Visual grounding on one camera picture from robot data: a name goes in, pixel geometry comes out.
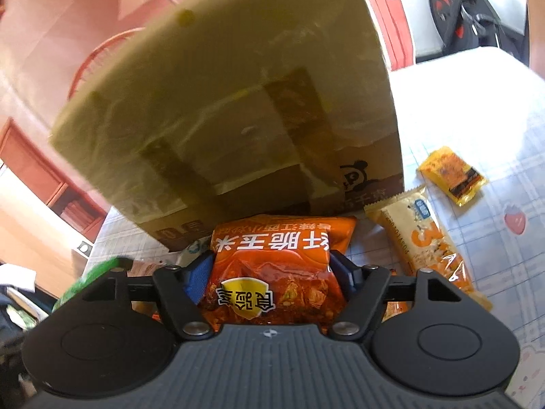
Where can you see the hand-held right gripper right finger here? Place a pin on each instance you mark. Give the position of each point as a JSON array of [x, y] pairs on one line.
[[345, 273]]

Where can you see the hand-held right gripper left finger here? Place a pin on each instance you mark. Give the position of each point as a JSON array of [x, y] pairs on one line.
[[200, 276]]

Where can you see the white blue snack packet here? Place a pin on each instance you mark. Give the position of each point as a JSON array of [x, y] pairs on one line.
[[193, 250]]

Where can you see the large orange snack packet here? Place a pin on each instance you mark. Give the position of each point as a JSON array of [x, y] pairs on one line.
[[272, 264]]

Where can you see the cream orange snack bar packet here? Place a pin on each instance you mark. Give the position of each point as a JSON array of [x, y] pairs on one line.
[[430, 243]]

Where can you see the small yellow snack packet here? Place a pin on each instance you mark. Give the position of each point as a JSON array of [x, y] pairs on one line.
[[451, 174]]

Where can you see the cardboard box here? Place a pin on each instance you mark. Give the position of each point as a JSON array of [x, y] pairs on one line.
[[213, 93]]

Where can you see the small orange snack packet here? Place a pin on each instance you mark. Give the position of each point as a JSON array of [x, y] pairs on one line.
[[396, 310]]

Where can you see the green snack packet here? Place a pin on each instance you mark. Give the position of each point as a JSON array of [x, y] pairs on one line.
[[85, 281]]

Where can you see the plaid strawberry tablecloth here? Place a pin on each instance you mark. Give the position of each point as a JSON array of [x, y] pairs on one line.
[[489, 115]]

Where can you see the black exercise bike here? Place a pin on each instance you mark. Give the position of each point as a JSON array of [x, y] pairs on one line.
[[447, 0]]

